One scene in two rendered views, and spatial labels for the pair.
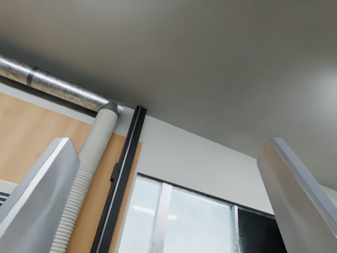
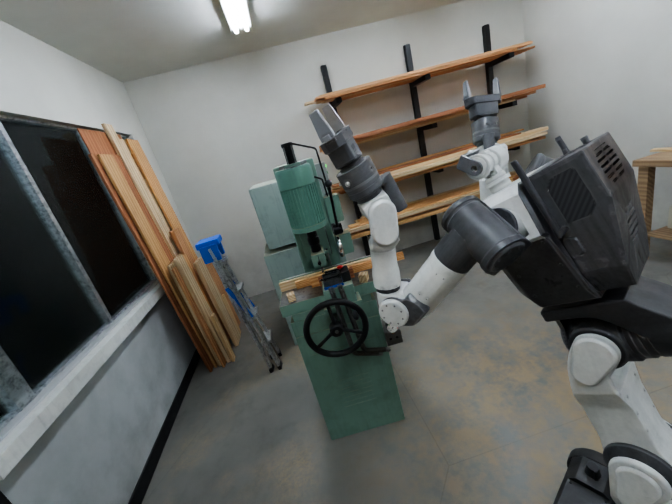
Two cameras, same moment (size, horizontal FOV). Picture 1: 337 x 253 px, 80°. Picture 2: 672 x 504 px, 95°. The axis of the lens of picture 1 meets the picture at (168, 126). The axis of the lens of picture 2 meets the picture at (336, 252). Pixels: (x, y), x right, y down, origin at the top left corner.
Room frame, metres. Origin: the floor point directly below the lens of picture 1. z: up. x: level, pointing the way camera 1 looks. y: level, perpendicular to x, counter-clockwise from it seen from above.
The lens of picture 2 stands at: (-0.03, 0.71, 1.55)
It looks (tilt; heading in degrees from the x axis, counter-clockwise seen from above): 18 degrees down; 284
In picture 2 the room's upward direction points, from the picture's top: 15 degrees counter-clockwise
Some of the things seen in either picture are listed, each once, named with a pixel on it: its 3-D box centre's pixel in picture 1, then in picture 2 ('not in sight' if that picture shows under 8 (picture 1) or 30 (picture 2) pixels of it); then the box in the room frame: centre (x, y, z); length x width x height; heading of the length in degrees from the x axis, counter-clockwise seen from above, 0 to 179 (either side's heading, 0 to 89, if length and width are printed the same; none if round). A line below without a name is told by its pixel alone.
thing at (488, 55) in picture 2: not in sight; (434, 150); (-0.55, -3.29, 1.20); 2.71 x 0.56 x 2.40; 19
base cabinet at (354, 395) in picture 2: not in sight; (346, 350); (0.46, -0.86, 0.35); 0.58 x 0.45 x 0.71; 105
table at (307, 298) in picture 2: not in sight; (339, 291); (0.35, -0.65, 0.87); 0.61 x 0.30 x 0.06; 15
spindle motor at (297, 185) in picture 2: not in sight; (301, 198); (0.43, -0.74, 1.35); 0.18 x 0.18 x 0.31
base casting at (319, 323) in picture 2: not in sight; (330, 294); (0.46, -0.86, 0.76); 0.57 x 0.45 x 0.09; 105
